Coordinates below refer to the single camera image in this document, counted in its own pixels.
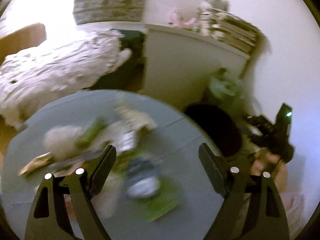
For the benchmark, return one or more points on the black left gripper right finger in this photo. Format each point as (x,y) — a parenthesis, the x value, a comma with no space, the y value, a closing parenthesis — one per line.
(252,207)

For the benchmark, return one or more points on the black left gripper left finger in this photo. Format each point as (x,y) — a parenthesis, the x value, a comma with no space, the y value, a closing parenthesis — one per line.
(48,217)

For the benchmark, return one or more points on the gold foil stick wrapper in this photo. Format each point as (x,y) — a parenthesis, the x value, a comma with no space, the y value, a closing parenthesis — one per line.
(36,163)

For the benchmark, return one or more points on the green wrapper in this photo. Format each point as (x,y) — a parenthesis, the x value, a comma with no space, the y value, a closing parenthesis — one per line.
(166,199)

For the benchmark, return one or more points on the white lidded cup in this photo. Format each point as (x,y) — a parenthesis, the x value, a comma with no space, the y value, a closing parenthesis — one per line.
(141,179)

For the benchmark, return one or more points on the green snack packet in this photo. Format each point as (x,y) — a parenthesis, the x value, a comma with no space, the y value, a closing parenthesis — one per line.
(90,133)

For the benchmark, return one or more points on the black trash bin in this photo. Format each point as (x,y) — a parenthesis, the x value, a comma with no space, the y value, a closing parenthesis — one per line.
(218,125)

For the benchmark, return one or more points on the person right hand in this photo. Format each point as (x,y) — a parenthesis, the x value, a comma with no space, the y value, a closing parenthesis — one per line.
(265,161)

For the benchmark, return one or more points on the stack of books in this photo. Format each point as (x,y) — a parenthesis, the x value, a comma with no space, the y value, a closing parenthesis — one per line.
(227,28)

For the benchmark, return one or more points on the white bedside cabinet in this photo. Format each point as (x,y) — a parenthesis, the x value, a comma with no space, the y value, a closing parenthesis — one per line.
(179,64)

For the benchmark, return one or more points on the pink plush toys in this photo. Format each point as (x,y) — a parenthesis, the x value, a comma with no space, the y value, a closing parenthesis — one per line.
(176,20)

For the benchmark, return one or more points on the dark green bed sheet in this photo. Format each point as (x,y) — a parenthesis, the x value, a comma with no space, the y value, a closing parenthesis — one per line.
(132,45)

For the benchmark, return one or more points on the white ruffled duvet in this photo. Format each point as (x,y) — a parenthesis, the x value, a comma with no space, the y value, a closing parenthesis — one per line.
(36,76)

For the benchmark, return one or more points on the wooden headboard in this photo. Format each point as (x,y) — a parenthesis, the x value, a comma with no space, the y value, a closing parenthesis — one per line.
(27,37)

